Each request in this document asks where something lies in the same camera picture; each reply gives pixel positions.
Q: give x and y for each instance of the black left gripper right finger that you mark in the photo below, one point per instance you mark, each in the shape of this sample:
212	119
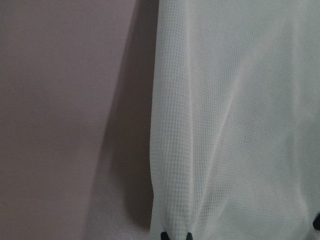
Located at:
189	236

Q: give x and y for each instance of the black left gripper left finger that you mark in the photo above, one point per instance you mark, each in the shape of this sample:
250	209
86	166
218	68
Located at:
164	236

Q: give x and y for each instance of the olive green long-sleeve shirt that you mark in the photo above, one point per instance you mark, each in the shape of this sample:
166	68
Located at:
235	120

